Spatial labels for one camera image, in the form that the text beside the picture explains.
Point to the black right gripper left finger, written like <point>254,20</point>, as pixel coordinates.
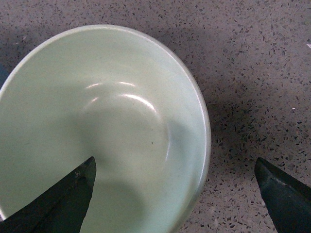
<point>60,209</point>

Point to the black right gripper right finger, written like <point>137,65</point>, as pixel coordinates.
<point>287,200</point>

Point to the green bowl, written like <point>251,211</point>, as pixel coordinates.
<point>117,95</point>

